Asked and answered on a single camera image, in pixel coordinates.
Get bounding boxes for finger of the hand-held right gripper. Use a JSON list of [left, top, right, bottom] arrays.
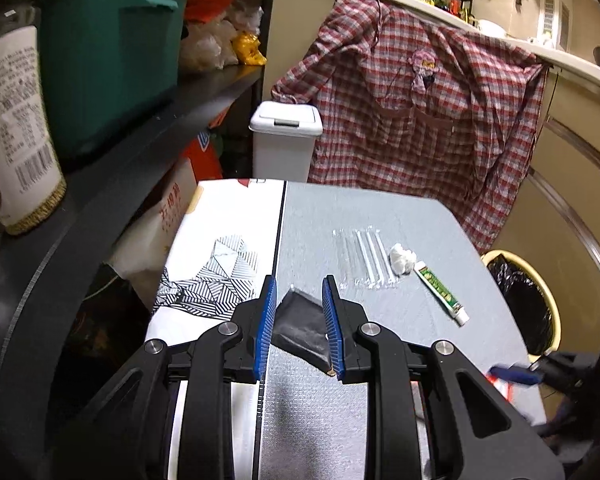
[[487, 364, 544, 387]]

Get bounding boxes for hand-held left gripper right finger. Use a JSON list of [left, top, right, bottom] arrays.
[[321, 274, 566, 480]]

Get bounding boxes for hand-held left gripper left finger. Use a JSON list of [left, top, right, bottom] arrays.
[[70, 274, 278, 480]]

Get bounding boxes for black packet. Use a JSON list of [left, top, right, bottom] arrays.
[[270, 287, 338, 376]]

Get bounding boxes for black trash bag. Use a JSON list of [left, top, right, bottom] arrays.
[[487, 254, 554, 356]]

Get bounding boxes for pack of clear straws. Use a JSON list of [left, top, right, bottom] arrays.
[[332, 227, 398, 291]]

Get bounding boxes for yellow trash bin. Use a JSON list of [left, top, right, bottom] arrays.
[[480, 249, 563, 361]]

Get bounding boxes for green white ointment tube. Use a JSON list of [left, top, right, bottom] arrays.
[[414, 261, 470, 327]]

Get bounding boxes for white crumpled tissue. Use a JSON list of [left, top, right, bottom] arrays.
[[389, 243, 417, 275]]

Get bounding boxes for white flour sack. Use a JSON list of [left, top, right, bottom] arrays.
[[107, 157, 201, 306]]

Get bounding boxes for white lidded bin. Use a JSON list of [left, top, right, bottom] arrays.
[[249, 101, 324, 183]]

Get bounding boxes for orange bag with blue label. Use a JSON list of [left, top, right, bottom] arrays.
[[182, 127, 226, 182]]

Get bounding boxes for red plaid shirt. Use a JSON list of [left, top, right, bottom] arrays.
[[271, 0, 551, 256]]

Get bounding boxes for black shelf unit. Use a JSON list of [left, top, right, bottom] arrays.
[[0, 0, 281, 480]]

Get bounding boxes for yellow figurine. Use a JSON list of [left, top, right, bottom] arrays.
[[231, 32, 268, 67]]

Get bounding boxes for white plastic bags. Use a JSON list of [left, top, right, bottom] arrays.
[[180, 5, 263, 73]]

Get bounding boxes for green storage box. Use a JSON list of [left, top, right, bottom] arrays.
[[39, 0, 188, 158]]

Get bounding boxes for white labelled canister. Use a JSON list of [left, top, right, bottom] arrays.
[[0, 25, 67, 236]]

